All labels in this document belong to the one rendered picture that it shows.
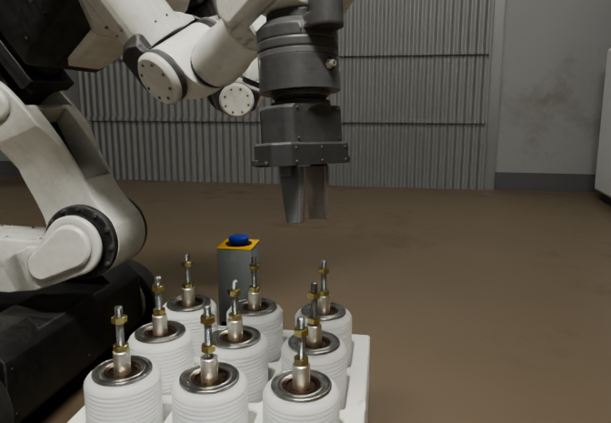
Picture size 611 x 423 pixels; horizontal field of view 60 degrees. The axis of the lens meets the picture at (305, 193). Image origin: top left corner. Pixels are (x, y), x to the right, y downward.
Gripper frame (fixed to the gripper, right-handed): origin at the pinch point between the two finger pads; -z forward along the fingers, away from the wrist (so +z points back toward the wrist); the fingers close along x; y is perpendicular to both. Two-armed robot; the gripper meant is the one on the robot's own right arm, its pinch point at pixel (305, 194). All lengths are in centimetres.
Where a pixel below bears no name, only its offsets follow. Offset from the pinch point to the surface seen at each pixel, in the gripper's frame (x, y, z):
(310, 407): -0.8, -1.8, -24.9
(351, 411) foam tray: -12.2, -5.2, -30.8
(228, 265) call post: -22, -43, -16
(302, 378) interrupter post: -2.3, -4.4, -22.7
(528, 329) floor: -97, -13, -44
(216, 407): 5.6, -11.1, -25.2
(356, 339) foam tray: -30.2, -18.0, -28.3
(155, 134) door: -171, -315, 32
